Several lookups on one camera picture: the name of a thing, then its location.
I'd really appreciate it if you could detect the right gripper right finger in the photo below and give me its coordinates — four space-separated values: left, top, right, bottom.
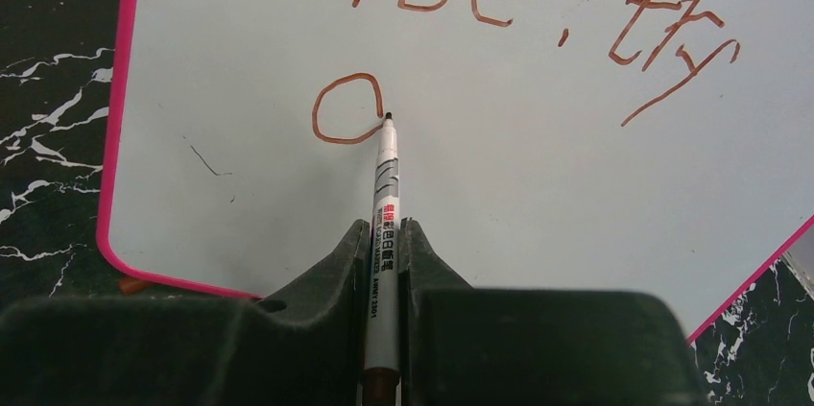
399 220 707 405

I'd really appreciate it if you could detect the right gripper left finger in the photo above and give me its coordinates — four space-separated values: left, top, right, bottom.
1 220 370 405

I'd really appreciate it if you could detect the white whiteboard marker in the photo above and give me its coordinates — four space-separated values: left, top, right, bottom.
361 112 400 405

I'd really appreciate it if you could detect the red marker cap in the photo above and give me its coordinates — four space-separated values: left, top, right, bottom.
117 276 155 296

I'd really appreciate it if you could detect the pink framed whiteboard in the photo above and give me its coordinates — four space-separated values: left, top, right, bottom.
97 0 813 335

